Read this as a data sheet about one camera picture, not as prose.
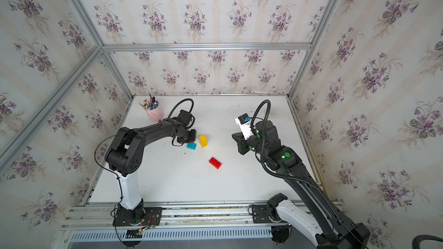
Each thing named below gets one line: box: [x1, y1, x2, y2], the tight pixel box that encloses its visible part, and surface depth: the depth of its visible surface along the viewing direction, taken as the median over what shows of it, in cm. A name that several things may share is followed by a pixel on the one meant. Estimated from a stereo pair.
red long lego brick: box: [208, 156, 223, 171], surface depth 90 cm
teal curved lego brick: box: [186, 142, 197, 151], surface depth 97 cm
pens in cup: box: [137, 91, 159, 111], surface depth 103 cm
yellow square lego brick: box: [199, 134, 209, 149], surface depth 93 cm
